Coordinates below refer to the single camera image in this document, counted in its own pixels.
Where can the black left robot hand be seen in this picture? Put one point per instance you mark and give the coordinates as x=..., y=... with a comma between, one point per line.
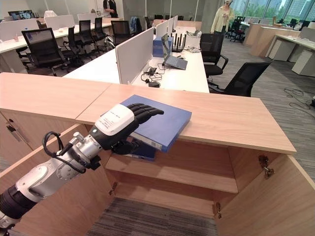
x=115, y=120

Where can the blue folder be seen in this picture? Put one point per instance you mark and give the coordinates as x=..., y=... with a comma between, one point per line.
x=147, y=154
x=167, y=123

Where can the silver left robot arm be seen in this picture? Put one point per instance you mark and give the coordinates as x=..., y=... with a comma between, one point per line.
x=46, y=175

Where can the closed wooden cabinet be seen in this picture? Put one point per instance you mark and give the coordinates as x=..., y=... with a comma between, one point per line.
x=49, y=93

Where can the long white office desk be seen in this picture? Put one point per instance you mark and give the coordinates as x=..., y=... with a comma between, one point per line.
x=182, y=78

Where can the black mesh office chair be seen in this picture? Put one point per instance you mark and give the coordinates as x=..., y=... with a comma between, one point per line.
x=120, y=30
x=85, y=33
x=73, y=44
x=211, y=49
x=237, y=29
x=243, y=78
x=41, y=49
x=99, y=28

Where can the wooden cabinet shelf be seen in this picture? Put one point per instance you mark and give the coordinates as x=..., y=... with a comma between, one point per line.
x=184, y=174

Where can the open wooden office cabinet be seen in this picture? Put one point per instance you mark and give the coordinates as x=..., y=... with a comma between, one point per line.
x=221, y=118

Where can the low wooden cabinet row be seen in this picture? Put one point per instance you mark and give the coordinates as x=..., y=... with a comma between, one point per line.
x=261, y=37

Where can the black power adapter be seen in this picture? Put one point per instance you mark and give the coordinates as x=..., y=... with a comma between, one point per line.
x=154, y=84

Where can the metal door hinge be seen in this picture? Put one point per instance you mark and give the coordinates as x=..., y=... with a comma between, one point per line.
x=266, y=167
x=217, y=211
x=113, y=188

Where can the large white desk partition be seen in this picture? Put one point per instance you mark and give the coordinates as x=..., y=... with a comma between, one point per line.
x=133, y=54

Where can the grey open laptop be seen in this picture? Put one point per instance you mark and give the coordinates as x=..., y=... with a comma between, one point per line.
x=176, y=62

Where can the blue cardboard box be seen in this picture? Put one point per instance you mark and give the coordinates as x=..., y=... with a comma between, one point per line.
x=157, y=48

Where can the black router with antennas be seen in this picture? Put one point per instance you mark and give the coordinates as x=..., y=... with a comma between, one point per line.
x=177, y=45

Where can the blue jacket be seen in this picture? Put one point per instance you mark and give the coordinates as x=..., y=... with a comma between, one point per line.
x=135, y=24

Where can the small white desk partition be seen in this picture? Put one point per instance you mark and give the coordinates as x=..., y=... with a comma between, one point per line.
x=162, y=28

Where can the white bag on desk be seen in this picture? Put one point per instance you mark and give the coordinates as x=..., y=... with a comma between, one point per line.
x=192, y=40

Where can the person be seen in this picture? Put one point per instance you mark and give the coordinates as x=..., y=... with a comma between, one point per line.
x=110, y=8
x=222, y=19

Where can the white desk row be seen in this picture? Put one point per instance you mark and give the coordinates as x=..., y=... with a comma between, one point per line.
x=9, y=46

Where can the white desk with drawers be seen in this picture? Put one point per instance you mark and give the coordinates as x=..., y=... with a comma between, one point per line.
x=302, y=56

